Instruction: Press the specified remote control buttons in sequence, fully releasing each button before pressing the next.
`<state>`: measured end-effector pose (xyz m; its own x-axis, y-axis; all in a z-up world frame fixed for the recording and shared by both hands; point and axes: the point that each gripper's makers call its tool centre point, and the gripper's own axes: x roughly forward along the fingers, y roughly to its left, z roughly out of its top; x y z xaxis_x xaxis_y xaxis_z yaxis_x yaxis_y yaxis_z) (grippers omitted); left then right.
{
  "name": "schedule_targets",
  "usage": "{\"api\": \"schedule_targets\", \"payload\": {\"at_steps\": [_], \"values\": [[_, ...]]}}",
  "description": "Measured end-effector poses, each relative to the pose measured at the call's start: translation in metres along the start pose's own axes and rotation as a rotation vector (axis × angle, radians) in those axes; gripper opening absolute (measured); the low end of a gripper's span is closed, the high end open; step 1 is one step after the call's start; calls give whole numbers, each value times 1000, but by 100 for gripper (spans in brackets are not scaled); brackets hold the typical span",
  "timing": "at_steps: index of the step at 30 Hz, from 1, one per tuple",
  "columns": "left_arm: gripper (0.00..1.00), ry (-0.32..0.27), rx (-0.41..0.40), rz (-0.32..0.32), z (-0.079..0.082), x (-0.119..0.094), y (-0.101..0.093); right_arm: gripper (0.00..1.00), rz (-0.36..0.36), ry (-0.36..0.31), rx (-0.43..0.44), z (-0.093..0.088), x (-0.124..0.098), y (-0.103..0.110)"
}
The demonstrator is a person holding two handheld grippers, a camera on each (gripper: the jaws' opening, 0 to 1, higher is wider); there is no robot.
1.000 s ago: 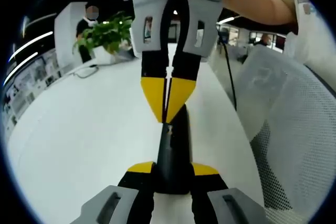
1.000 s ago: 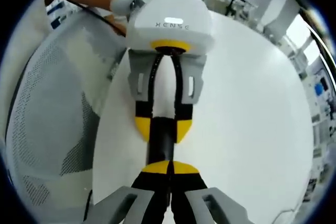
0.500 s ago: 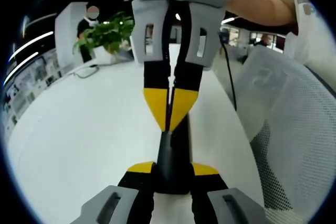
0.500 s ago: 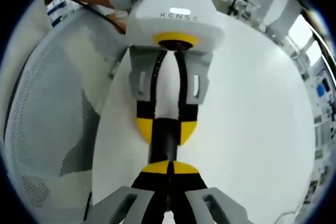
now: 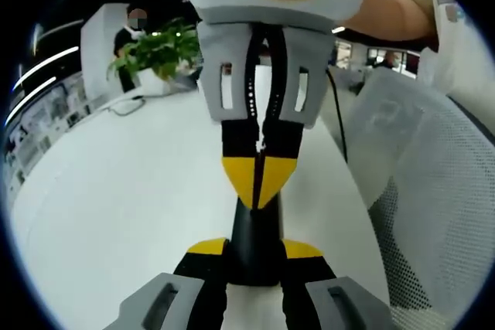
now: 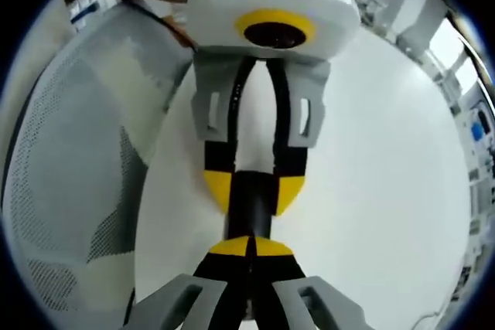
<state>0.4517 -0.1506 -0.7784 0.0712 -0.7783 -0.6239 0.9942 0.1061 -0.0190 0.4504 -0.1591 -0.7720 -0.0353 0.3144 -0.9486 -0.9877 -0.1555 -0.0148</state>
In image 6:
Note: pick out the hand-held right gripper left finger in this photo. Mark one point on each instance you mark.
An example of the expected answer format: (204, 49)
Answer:
(216, 291)

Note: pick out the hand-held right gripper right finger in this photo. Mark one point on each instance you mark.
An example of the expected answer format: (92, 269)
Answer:
(286, 291)

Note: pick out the black remote control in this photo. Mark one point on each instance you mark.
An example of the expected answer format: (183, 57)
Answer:
(247, 206)

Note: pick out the white mesh office chair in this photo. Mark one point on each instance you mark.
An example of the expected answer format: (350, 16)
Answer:
(58, 152)

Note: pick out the person's white printed shirt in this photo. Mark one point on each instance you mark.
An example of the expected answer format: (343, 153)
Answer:
(83, 13)

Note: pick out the blue item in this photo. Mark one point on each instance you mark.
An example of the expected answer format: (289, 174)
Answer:
(478, 131)

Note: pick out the white display cabinet row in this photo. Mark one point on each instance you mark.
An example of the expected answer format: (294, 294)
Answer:
(479, 191)

